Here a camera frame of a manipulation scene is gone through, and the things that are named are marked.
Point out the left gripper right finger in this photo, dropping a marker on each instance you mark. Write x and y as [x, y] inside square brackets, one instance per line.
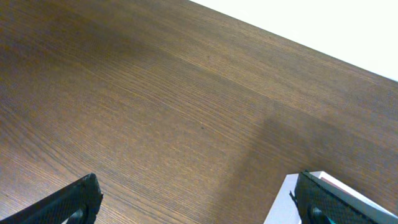
[319, 202]

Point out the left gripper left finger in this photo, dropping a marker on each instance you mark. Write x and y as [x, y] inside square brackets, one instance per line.
[79, 202]

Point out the pink open cardboard box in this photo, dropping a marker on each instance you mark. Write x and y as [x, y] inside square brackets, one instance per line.
[283, 209]

